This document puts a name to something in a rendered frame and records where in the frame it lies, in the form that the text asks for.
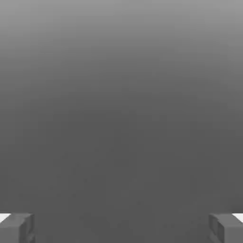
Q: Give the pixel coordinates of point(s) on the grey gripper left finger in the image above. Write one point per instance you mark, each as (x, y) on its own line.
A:
(15, 227)

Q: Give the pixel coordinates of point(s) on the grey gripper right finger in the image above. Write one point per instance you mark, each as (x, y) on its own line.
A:
(227, 227)

